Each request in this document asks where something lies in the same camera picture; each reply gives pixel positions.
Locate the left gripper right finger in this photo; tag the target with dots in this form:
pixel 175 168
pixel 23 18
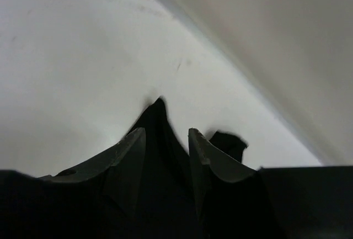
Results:
pixel 222 185

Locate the black tank top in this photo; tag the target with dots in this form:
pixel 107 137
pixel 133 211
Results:
pixel 305 202

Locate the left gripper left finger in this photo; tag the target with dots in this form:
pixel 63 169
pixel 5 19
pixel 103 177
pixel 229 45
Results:
pixel 106 184

